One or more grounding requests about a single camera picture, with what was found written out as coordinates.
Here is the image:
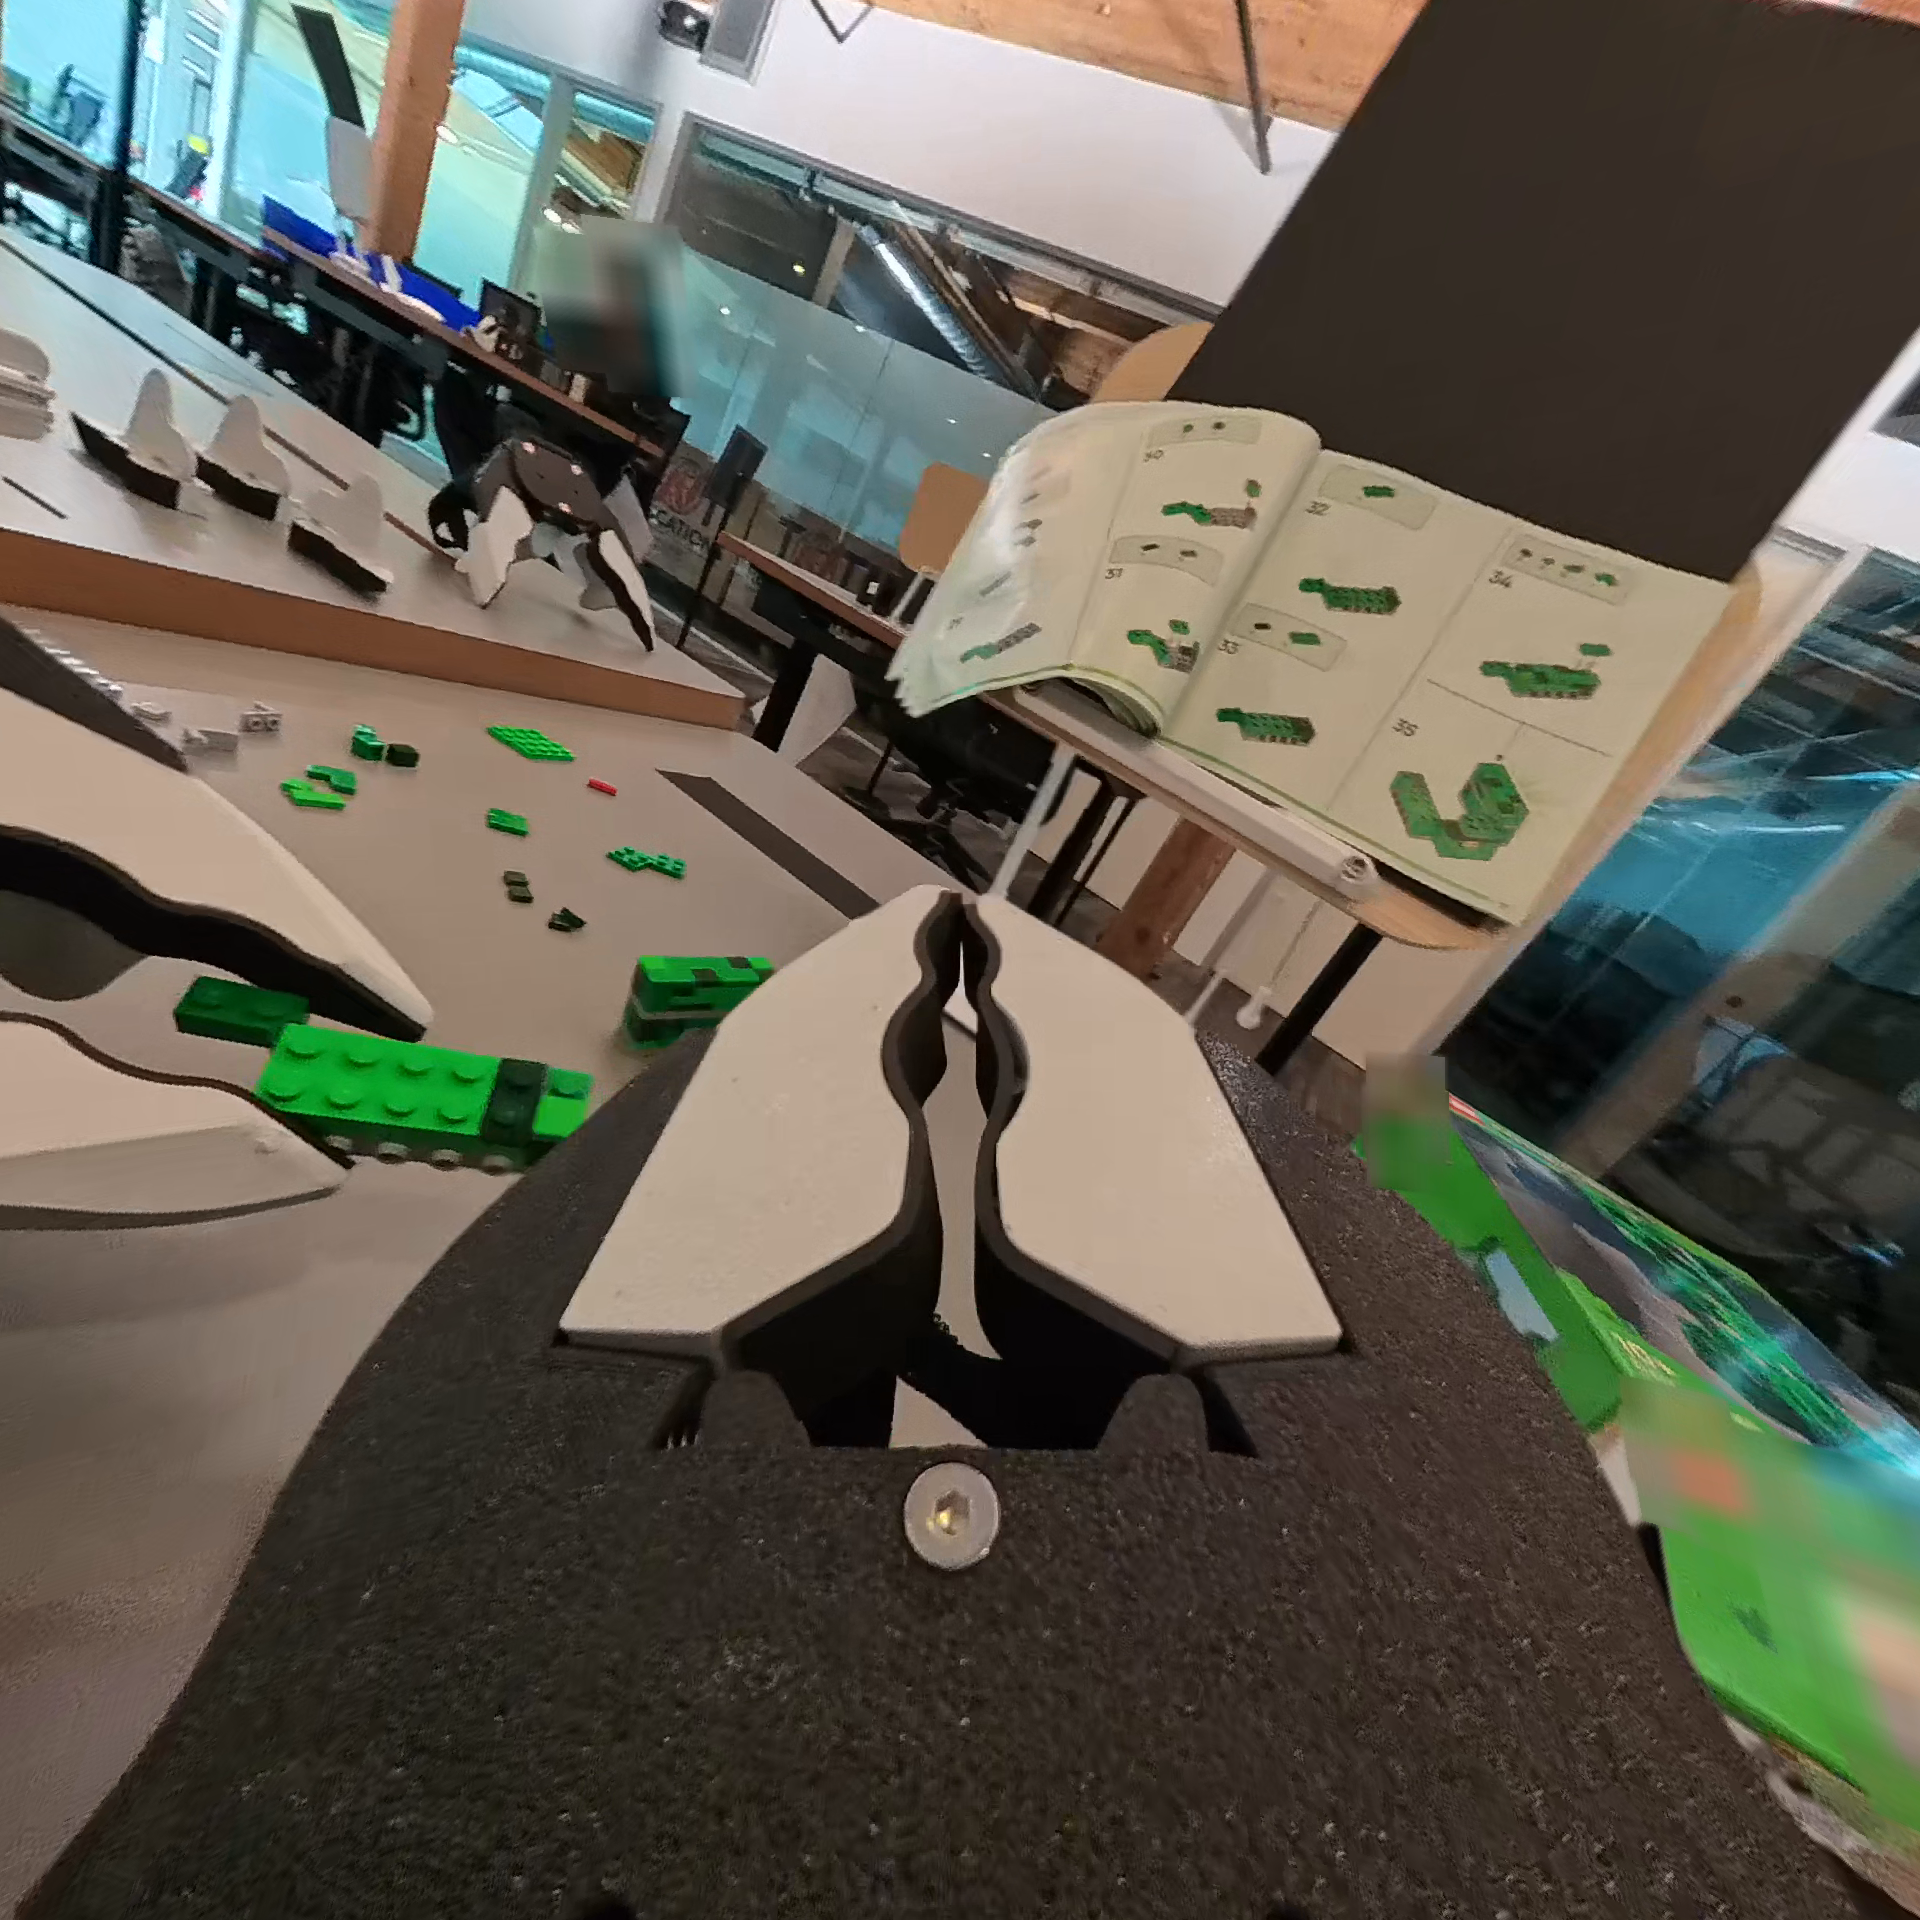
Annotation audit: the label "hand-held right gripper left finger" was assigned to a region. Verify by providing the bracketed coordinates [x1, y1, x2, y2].
[558, 886, 966, 1450]

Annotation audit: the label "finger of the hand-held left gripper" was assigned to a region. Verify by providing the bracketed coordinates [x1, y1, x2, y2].
[0, 685, 434, 1044]
[0, 1005, 353, 1234]

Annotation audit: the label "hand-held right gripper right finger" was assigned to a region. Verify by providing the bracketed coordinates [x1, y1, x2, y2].
[960, 895, 1347, 1450]

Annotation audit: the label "green and grey brick assembly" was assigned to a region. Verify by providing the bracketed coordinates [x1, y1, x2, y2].
[173, 978, 595, 1177]

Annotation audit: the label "grey desk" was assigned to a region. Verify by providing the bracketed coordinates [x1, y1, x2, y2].
[0, 601, 991, 1914]

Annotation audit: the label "green checkered brick assembly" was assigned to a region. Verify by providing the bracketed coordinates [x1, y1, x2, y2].
[621, 953, 776, 1051]

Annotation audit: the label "scattered small green bricks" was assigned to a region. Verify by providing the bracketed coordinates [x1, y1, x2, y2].
[277, 723, 692, 933]

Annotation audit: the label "black and white spare gripper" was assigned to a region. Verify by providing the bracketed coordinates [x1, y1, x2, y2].
[428, 435, 662, 653]

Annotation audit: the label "blue storage bins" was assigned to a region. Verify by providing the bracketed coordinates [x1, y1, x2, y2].
[260, 197, 461, 303]

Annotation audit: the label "long wooden work table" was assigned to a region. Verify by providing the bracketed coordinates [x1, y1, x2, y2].
[260, 226, 669, 466]

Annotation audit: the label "green toy set box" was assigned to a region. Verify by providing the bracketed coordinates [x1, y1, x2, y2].
[1359, 1057, 1920, 1861]

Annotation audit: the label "brick instruction booklet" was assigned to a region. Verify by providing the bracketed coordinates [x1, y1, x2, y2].
[887, 403, 1739, 924]

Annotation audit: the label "wooden pillar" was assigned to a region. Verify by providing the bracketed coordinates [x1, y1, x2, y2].
[365, 0, 467, 265]

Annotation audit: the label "black flat panel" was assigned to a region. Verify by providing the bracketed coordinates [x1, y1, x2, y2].
[1168, 0, 1920, 589]

